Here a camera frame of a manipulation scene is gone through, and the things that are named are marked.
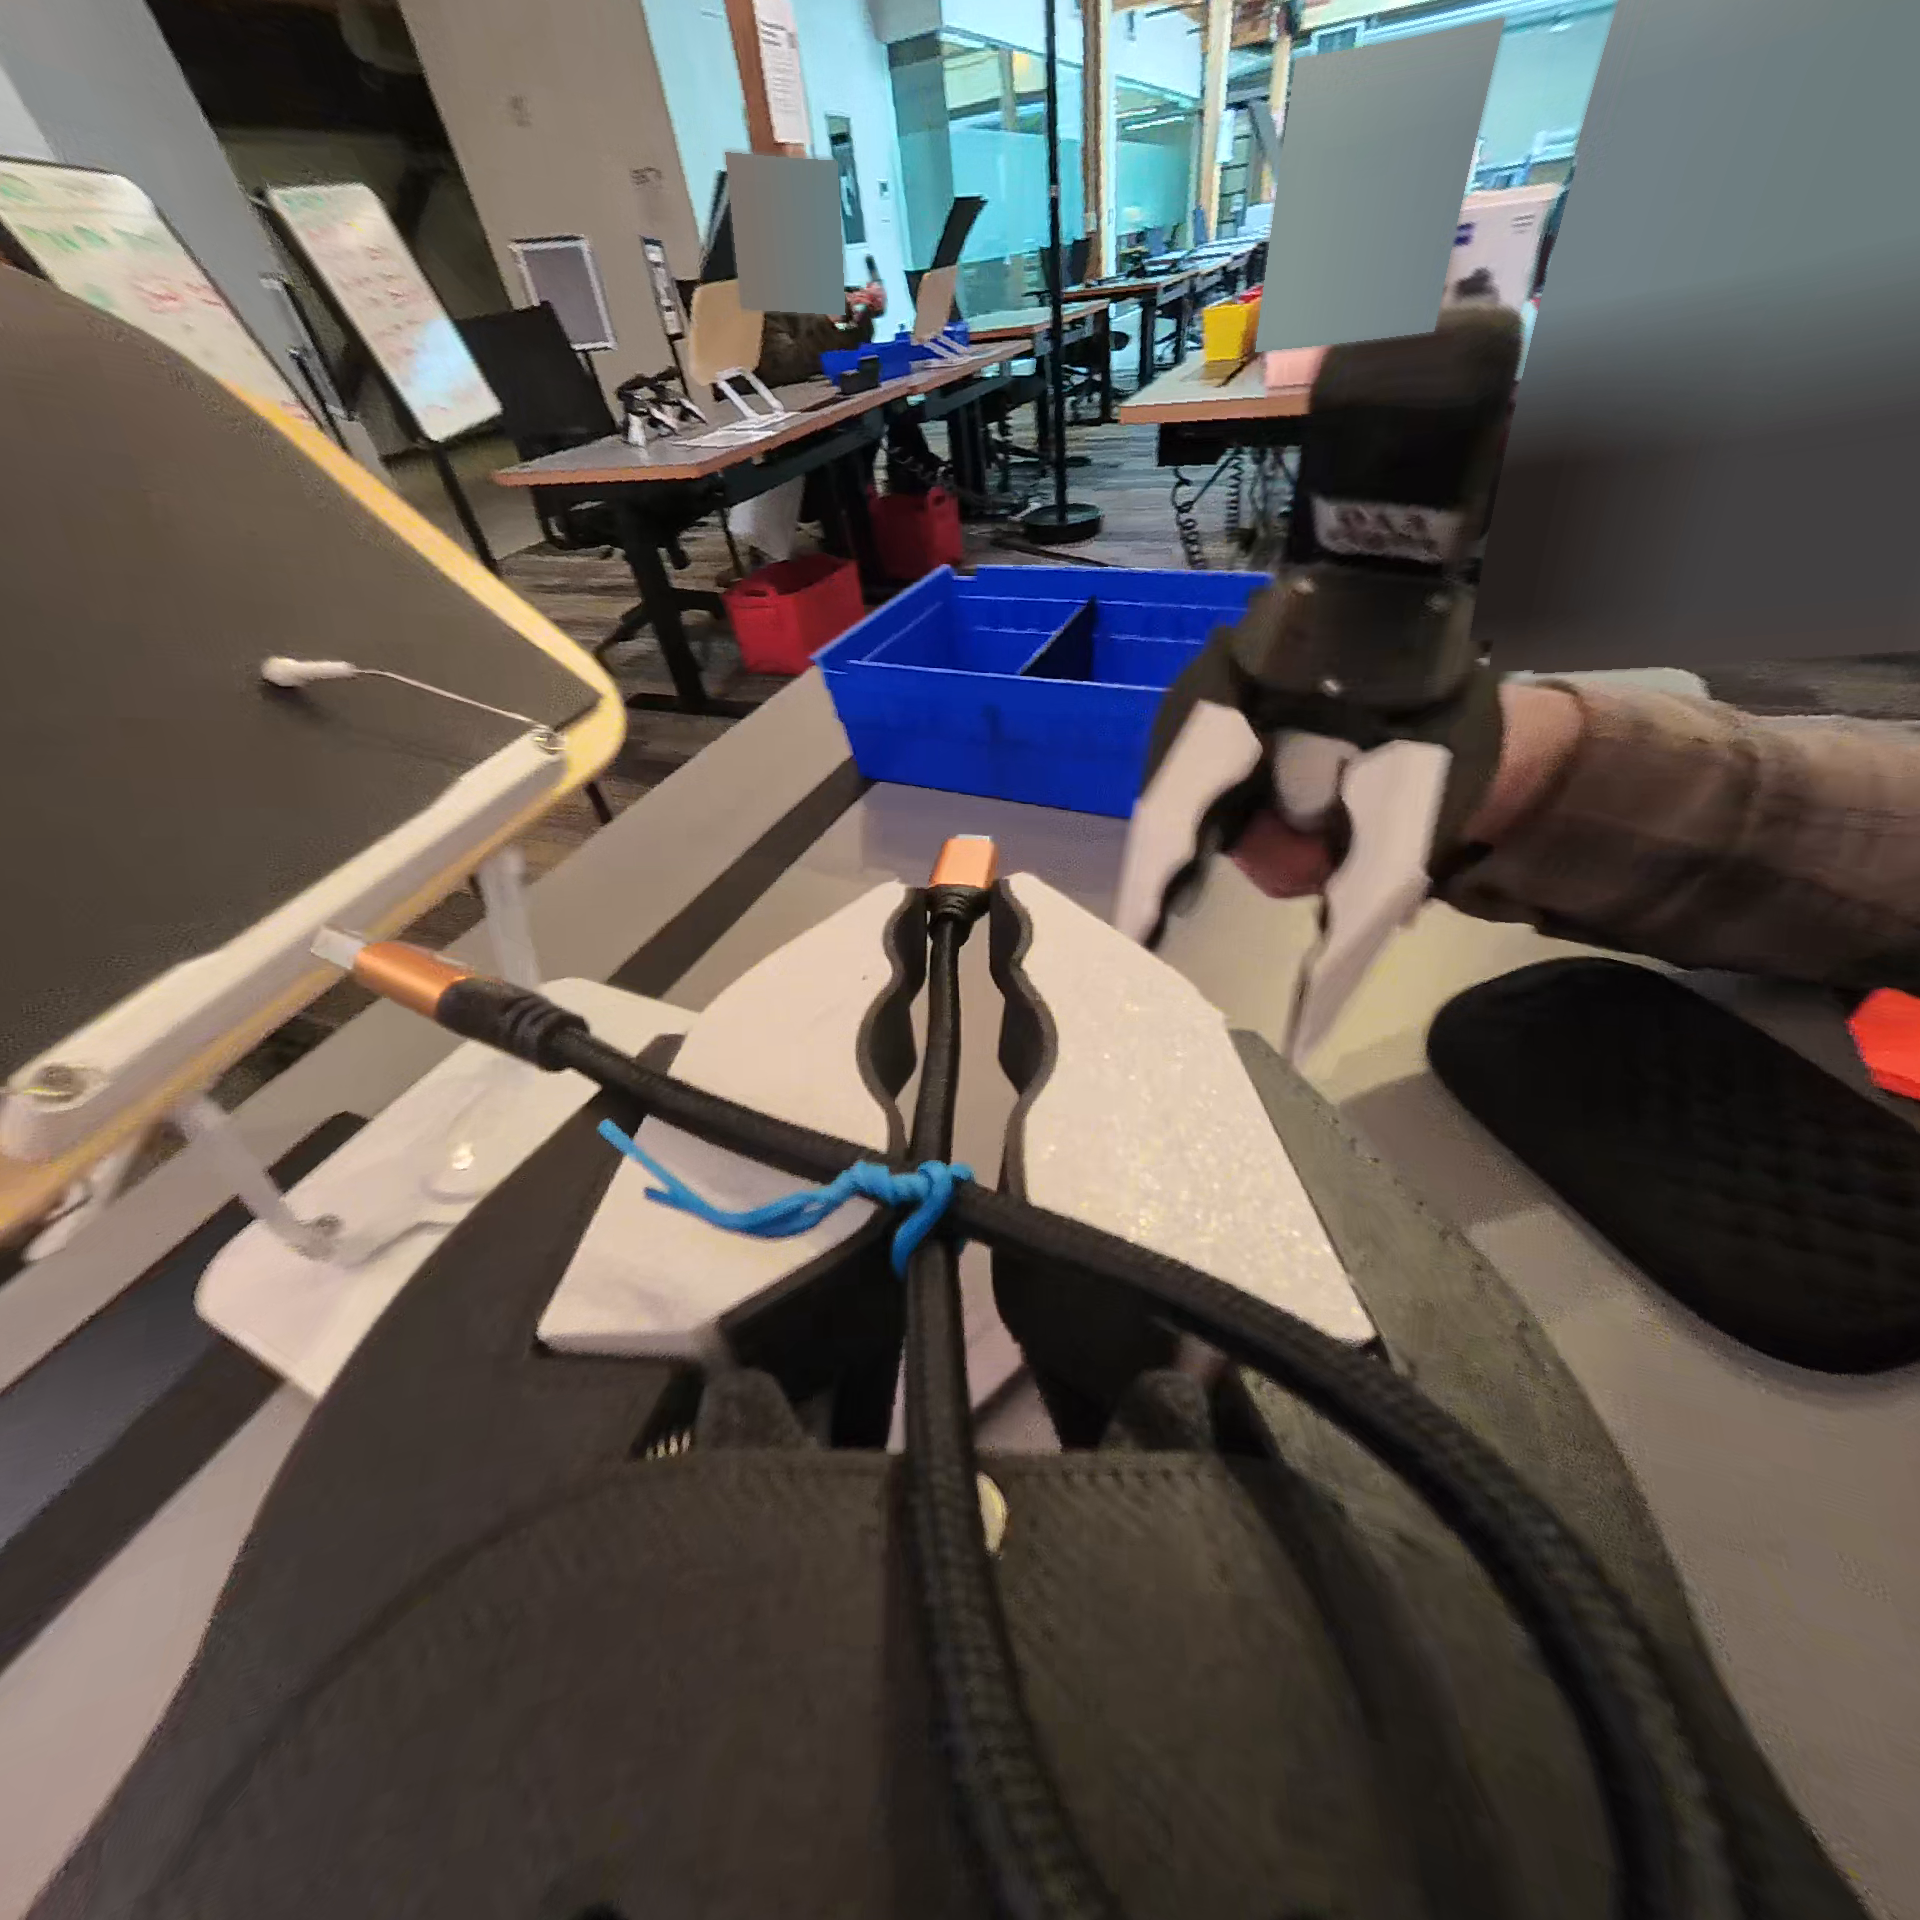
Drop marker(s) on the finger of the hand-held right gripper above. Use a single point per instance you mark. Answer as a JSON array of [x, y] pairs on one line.
[[1387, 856], [1184, 796]]

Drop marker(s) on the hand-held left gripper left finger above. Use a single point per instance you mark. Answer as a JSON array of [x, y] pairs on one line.
[[779, 1020]]

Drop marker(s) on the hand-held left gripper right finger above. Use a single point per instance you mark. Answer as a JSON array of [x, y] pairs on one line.
[[1155, 1109]]

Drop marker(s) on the blue twist tie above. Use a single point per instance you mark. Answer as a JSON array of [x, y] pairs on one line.
[[809, 1206]]

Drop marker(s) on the blue storage bin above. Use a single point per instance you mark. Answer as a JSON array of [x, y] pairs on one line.
[[973, 733]]

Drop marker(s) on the person's right forearm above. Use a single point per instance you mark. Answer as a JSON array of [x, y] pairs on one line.
[[1723, 826]]

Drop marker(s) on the person's right hand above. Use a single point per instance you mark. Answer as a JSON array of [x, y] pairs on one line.
[[1282, 862]]

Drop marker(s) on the yellow bin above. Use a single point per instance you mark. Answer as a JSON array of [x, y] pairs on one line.
[[1231, 329]]

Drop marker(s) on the red crate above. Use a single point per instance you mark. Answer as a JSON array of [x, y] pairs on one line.
[[796, 614], [916, 532]]

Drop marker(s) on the white adjustable stand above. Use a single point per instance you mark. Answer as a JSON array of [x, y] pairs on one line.
[[376, 1185]]

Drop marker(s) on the black quilted pad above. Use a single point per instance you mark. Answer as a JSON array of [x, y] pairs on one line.
[[1695, 1171]]

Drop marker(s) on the black tripod pole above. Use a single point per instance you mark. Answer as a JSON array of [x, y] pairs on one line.
[[1058, 300]]

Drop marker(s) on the small blue bin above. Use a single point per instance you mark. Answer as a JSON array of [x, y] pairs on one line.
[[868, 368]]

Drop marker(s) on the orange traffic cone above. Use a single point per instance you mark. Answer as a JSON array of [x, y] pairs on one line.
[[1891, 1042]]

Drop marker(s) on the small tilted wooden board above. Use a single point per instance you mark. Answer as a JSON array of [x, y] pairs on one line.
[[721, 346]]

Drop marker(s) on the white board with writing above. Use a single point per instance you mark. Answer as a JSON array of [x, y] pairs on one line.
[[388, 315], [136, 270]]

